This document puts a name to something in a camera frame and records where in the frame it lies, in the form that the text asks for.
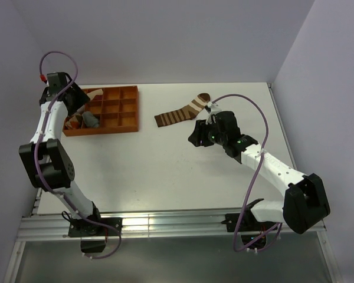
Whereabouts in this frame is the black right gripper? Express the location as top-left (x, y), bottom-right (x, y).
top-left (188, 117), bottom-right (227, 147)

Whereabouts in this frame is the grey sock with black stripes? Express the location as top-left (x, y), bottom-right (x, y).
top-left (82, 111), bottom-right (100, 129)

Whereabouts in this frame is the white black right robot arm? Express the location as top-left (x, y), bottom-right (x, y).
top-left (188, 111), bottom-right (330, 234)

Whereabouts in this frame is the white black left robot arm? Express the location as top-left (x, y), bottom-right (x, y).
top-left (19, 72), bottom-right (103, 235)

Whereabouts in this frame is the orange white rolled sock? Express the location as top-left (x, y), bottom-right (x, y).
top-left (64, 113), bottom-right (83, 130)

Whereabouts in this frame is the white maroon rolled sock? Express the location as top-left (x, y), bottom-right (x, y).
top-left (86, 88), bottom-right (104, 101)

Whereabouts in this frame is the brown striped sock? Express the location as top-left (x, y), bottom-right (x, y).
top-left (154, 93), bottom-right (211, 127)

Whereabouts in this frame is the orange wooden compartment tray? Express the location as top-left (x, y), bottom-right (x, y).
top-left (63, 85), bottom-right (139, 136)

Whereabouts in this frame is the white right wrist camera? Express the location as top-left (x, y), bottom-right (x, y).
top-left (205, 102), bottom-right (222, 124)

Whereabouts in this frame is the aluminium table edge rail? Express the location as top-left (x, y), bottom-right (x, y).
top-left (267, 83), bottom-right (297, 170)

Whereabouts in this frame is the aluminium front frame rail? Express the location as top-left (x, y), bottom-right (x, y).
top-left (16, 209), bottom-right (237, 242)

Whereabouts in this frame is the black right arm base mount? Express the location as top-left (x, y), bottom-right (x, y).
top-left (221, 199), bottom-right (276, 250)

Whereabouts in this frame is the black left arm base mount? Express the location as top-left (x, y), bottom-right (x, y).
top-left (61, 208), bottom-right (123, 254)

